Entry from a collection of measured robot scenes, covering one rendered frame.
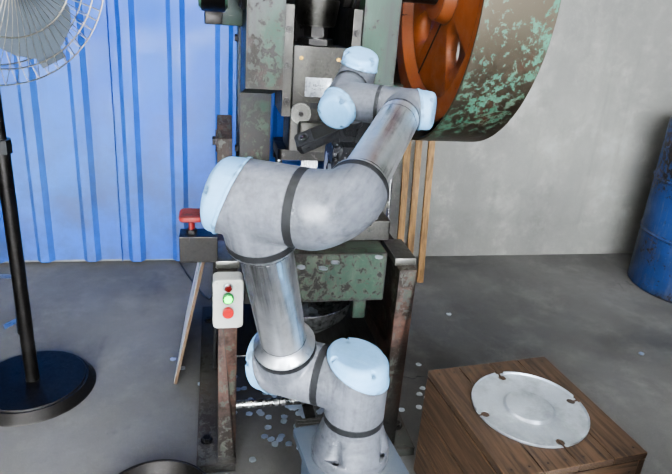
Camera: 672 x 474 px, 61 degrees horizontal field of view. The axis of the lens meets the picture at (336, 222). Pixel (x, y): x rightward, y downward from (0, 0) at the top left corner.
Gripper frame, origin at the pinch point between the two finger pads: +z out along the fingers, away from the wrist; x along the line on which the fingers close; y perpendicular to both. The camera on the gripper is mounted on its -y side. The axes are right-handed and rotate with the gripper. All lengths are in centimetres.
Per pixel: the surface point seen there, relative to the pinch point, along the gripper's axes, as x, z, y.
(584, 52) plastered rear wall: 135, 33, 169
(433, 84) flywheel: 36, -6, 39
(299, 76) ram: 30.0, -11.0, -3.2
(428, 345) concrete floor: 13, 102, 62
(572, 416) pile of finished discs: -52, 33, 59
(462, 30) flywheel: 29, -27, 38
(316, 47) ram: 32.9, -18.0, 1.0
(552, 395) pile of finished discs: -44, 37, 59
